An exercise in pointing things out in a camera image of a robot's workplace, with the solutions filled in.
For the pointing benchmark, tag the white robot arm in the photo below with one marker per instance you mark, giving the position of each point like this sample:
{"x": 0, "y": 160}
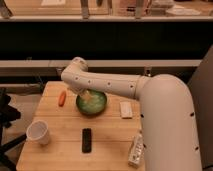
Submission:
{"x": 168, "y": 117}

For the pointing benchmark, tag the white paper cup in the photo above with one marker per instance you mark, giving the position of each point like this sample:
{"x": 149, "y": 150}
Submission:
{"x": 38, "y": 131}

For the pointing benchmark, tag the clear plastic bottle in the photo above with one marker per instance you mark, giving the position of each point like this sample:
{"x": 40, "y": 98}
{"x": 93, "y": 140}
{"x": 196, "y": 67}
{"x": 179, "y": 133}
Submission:
{"x": 136, "y": 151}

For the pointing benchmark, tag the black office chair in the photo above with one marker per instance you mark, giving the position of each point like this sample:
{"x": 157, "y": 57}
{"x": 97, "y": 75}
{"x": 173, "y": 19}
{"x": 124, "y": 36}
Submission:
{"x": 7, "y": 115}

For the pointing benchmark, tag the white rectangular sponge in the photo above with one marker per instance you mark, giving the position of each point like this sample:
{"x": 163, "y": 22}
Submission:
{"x": 126, "y": 110}

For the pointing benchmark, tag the black remote control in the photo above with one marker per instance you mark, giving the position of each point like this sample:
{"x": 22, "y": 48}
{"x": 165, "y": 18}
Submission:
{"x": 86, "y": 140}

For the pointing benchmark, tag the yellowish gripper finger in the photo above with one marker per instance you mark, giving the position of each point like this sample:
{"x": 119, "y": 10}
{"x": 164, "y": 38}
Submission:
{"x": 86, "y": 95}

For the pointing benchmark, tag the green bowl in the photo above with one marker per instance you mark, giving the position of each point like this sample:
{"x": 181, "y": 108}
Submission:
{"x": 94, "y": 105}

